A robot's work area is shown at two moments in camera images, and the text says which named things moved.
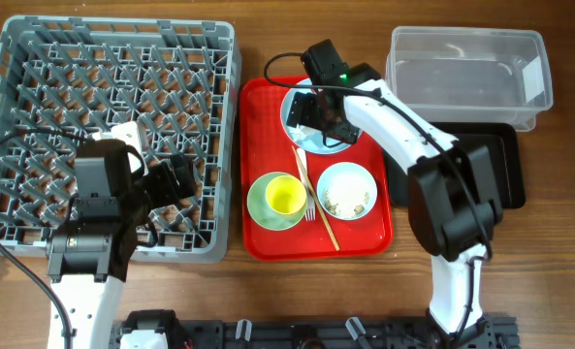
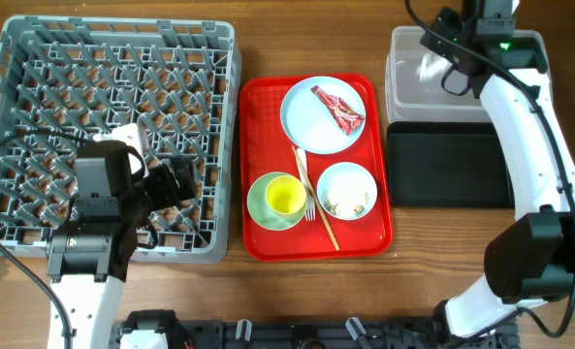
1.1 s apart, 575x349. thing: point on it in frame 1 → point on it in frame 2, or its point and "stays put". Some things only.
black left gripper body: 158,187 stays put
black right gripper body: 306,106 → 442,43
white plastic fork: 309,206 stays put
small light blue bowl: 347,191 stays put
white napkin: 300,132 → 431,67
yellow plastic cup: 285,194 stays put
